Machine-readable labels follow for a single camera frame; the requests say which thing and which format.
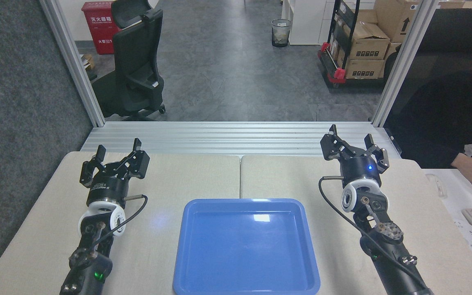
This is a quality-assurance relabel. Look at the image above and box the open-flap cardboard box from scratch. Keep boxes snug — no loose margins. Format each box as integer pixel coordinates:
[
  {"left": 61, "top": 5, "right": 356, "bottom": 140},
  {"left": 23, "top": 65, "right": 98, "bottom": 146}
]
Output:
[{"left": 344, "top": 21, "right": 390, "bottom": 61}]

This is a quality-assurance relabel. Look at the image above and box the black mesh office chair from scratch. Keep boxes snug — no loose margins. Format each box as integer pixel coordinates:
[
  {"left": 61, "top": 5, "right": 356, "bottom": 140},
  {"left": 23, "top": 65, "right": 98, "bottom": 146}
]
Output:
[{"left": 92, "top": 0, "right": 166, "bottom": 122}]

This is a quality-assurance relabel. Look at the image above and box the silver aluminium post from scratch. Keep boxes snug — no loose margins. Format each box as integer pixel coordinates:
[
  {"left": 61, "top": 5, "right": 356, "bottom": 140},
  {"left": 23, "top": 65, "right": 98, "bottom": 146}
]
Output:
[
  {"left": 39, "top": 0, "right": 106, "bottom": 128},
  {"left": 370, "top": 0, "right": 440, "bottom": 128}
]

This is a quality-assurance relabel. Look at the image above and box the person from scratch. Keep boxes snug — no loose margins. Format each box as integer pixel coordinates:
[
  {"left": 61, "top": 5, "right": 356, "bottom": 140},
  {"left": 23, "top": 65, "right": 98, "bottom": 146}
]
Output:
[{"left": 386, "top": 68, "right": 472, "bottom": 169}]

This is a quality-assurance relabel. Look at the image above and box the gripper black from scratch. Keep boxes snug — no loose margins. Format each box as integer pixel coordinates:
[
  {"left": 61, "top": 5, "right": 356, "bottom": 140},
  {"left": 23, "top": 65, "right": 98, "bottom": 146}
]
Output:
[
  {"left": 320, "top": 124, "right": 390, "bottom": 188},
  {"left": 79, "top": 138, "right": 150, "bottom": 204}
]

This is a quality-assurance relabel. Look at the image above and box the large arrow-marked cardboard box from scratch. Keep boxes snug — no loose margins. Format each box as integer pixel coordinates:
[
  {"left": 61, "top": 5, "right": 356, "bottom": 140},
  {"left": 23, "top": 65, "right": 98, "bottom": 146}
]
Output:
[{"left": 374, "top": 0, "right": 422, "bottom": 44}]

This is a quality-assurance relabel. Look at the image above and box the flat cardboard box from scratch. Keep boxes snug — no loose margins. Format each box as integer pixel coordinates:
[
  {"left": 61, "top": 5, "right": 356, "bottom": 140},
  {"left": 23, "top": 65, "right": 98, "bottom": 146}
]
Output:
[{"left": 345, "top": 59, "right": 386, "bottom": 79}]

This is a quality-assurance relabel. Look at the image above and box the white cabinet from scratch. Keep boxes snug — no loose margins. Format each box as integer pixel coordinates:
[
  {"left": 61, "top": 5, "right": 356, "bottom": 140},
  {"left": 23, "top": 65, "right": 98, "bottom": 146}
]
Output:
[{"left": 281, "top": 0, "right": 340, "bottom": 46}]

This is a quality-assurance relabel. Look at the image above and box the blue plastic tray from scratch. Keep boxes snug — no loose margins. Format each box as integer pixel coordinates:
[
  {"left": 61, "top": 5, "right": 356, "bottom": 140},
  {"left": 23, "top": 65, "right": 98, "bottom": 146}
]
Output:
[{"left": 173, "top": 198, "right": 321, "bottom": 295}]

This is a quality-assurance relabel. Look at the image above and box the silver aluminium rail platform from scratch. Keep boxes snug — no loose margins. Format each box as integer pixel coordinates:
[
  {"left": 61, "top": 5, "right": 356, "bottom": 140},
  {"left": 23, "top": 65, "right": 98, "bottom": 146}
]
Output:
[{"left": 81, "top": 121, "right": 403, "bottom": 157}]

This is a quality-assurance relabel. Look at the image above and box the black red trolley cart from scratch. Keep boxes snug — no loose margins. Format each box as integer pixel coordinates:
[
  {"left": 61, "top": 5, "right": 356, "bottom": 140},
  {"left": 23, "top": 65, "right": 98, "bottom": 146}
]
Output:
[{"left": 317, "top": 0, "right": 386, "bottom": 89}]

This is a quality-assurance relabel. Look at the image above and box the white power strip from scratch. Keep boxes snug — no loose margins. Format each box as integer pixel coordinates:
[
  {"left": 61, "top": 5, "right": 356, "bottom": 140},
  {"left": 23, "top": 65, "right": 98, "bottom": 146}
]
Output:
[{"left": 453, "top": 219, "right": 472, "bottom": 257}]

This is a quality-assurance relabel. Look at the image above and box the white desk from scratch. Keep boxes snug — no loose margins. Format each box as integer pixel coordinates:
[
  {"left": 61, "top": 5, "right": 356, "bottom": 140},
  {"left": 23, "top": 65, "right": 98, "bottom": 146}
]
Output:
[{"left": 422, "top": 168, "right": 472, "bottom": 289}]

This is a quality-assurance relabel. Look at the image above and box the red fire extinguisher box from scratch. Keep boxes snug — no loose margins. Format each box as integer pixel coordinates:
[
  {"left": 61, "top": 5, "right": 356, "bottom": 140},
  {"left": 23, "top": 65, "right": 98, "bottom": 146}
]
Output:
[{"left": 82, "top": 1, "right": 122, "bottom": 55}]

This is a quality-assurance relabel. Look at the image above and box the black wire trash bin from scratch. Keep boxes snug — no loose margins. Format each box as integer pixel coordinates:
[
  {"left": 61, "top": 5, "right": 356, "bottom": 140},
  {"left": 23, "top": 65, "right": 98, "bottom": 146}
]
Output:
[{"left": 271, "top": 19, "right": 293, "bottom": 48}]

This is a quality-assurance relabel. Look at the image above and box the black padded office chair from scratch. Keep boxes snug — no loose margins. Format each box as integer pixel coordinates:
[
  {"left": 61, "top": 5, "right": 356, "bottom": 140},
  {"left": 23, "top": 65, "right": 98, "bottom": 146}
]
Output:
[{"left": 383, "top": 8, "right": 472, "bottom": 161}]

